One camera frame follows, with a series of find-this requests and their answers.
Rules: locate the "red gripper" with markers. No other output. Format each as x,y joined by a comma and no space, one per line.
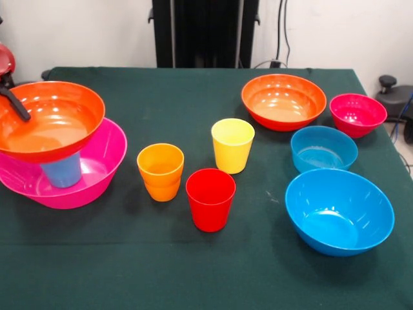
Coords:
6,61

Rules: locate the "orange-red bowl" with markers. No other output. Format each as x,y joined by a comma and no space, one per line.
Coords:
64,113
284,106

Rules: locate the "blue cup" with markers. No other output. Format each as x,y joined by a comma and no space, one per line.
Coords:
63,172

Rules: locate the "yellow cup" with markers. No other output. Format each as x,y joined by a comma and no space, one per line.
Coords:
232,151

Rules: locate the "large pink bowl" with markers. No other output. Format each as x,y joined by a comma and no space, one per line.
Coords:
103,161

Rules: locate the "orange cup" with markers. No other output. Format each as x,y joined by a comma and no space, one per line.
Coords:
162,193
160,161

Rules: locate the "red cup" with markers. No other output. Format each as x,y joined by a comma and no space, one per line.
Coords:
209,206

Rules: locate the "dark green tablecloth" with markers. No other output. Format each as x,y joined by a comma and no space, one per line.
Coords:
206,274

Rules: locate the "small blue bowl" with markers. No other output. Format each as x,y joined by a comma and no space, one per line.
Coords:
322,142

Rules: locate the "small magenta bowl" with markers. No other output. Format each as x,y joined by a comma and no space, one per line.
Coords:
355,124

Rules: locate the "large blue bowl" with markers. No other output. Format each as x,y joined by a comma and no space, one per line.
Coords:
338,210

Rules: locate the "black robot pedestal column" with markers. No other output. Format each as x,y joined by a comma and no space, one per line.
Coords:
206,32

